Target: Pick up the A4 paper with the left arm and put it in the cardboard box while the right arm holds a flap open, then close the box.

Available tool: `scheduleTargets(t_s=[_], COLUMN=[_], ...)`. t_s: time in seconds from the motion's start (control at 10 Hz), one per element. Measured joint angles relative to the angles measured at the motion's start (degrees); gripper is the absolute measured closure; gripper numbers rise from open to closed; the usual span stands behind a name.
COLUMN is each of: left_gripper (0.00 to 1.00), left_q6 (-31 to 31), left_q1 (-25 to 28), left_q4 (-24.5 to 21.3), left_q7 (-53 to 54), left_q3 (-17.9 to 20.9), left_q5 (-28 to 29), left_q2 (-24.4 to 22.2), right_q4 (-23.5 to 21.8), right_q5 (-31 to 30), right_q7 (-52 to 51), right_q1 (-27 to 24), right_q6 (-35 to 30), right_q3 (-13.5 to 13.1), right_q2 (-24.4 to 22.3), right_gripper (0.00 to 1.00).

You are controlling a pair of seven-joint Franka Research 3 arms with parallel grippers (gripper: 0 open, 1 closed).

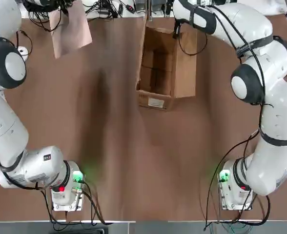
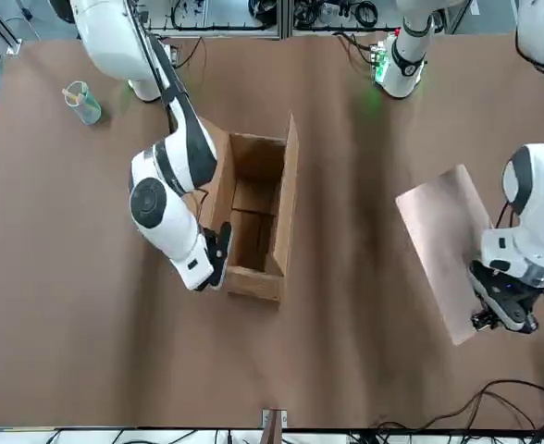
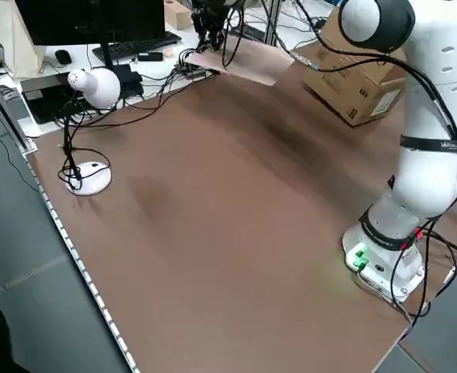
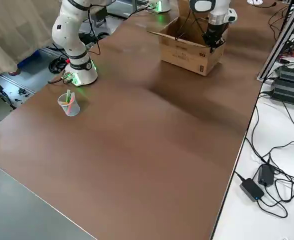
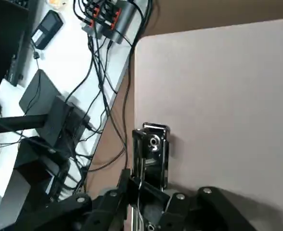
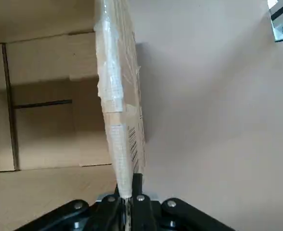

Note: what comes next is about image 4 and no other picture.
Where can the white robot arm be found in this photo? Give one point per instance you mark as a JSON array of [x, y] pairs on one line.
[[67, 30], [162, 5]]

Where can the aluminium frame strut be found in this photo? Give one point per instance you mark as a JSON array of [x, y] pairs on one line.
[[279, 40]]

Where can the grey side table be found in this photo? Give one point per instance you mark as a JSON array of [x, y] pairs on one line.
[[17, 212]]

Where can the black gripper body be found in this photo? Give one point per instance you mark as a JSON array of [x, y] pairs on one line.
[[215, 30]]

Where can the green pen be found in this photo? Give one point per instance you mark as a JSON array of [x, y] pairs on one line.
[[68, 96]]

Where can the blue plastic crate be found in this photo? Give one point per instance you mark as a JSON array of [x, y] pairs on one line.
[[29, 58]]

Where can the white power strip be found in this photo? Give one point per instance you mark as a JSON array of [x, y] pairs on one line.
[[255, 2]]

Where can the black power brick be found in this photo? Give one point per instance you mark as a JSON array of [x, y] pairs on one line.
[[293, 75], [289, 93]]

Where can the clear plastic pen cup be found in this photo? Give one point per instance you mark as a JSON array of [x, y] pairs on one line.
[[70, 107]]

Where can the brown cardboard box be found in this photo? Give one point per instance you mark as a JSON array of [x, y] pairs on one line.
[[184, 53]]

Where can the beige curtain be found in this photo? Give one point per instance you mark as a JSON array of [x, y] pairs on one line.
[[17, 30]]

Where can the small electronics board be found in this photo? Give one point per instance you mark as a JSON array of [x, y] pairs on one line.
[[293, 48]]

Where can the small black power adapter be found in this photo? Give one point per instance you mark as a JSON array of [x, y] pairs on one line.
[[252, 190], [265, 173]]

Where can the yellow pen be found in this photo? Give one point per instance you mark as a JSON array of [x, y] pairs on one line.
[[65, 102]]

